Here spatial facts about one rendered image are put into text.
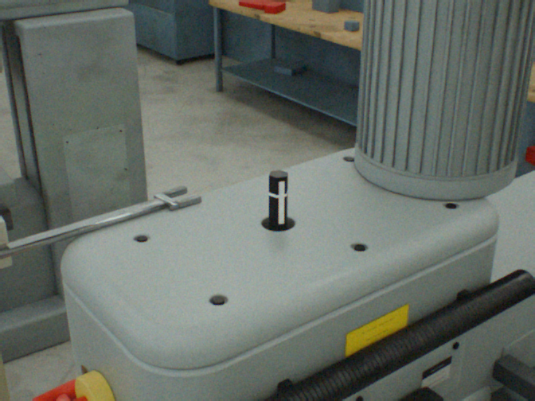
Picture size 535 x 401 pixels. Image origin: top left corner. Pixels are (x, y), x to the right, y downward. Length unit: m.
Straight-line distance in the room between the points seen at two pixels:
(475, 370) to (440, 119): 0.36
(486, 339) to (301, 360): 0.36
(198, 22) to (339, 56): 1.89
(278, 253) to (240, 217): 0.09
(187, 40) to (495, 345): 7.38
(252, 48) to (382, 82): 7.31
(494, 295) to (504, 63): 0.26
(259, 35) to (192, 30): 0.75
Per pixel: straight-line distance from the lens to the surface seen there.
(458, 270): 0.86
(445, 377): 0.96
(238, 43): 8.37
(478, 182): 0.89
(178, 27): 8.16
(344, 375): 0.74
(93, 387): 0.76
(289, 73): 7.09
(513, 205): 1.20
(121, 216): 0.83
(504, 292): 0.89
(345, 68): 7.03
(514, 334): 1.08
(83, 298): 0.75
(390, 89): 0.86
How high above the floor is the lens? 2.27
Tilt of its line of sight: 26 degrees down
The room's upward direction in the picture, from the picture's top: straight up
